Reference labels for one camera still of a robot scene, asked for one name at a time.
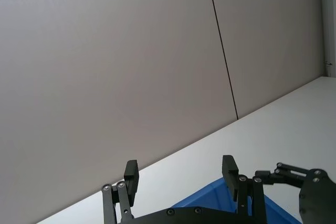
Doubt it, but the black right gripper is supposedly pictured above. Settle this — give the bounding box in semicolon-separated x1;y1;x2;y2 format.
253;162;336;224

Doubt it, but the white door frame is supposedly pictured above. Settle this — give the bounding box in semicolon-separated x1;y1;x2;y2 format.
319;0;336;77

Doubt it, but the blue plastic bin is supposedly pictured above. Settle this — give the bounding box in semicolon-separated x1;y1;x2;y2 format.
170;176;303;224

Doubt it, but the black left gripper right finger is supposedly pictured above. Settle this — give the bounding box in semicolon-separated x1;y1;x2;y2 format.
222;155;266;218

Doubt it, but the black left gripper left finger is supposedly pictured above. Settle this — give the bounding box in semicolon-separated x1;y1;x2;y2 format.
101;159;140;224

